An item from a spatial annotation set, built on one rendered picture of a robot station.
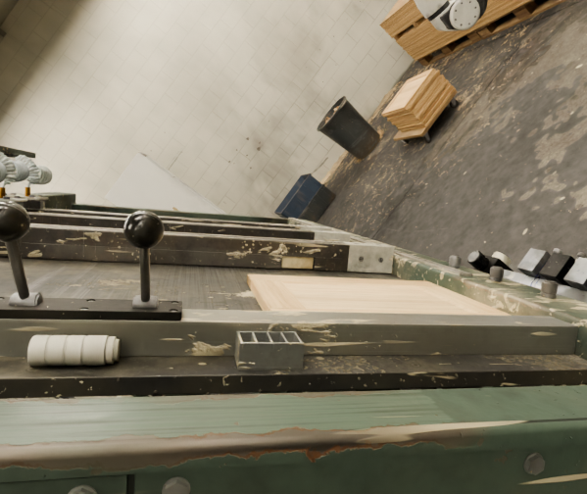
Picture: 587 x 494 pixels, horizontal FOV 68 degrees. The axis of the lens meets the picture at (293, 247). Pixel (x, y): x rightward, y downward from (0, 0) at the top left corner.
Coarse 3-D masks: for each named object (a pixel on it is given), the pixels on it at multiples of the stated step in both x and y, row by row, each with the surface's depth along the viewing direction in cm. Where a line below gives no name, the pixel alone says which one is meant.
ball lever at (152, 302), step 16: (128, 224) 41; (144, 224) 41; (160, 224) 42; (128, 240) 41; (144, 240) 41; (160, 240) 42; (144, 256) 44; (144, 272) 45; (144, 288) 46; (144, 304) 47
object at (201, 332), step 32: (0, 320) 43; (32, 320) 44; (64, 320) 44; (96, 320) 45; (192, 320) 48; (224, 320) 49; (256, 320) 50; (288, 320) 51; (320, 320) 52; (352, 320) 53; (384, 320) 54; (416, 320) 56; (448, 320) 57; (480, 320) 58; (512, 320) 60; (544, 320) 62; (0, 352) 43; (128, 352) 46; (160, 352) 47; (192, 352) 48; (224, 352) 49; (320, 352) 51; (352, 352) 52; (384, 352) 53; (416, 352) 54; (448, 352) 55; (480, 352) 56; (512, 352) 58; (544, 352) 59
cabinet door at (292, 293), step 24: (264, 288) 76; (288, 288) 79; (312, 288) 81; (336, 288) 83; (360, 288) 84; (384, 288) 86; (408, 288) 88; (432, 288) 89; (360, 312) 66; (384, 312) 67; (408, 312) 68; (432, 312) 69; (456, 312) 71; (480, 312) 72; (504, 312) 73
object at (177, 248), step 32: (32, 224) 97; (0, 256) 93; (32, 256) 94; (64, 256) 96; (96, 256) 97; (128, 256) 99; (160, 256) 100; (192, 256) 102; (224, 256) 104; (256, 256) 105; (288, 256) 107; (320, 256) 109; (352, 256) 111; (384, 256) 113
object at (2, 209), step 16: (0, 208) 38; (16, 208) 39; (0, 224) 38; (16, 224) 39; (0, 240) 39; (16, 240) 41; (16, 256) 42; (16, 272) 43; (16, 304) 44; (32, 304) 45
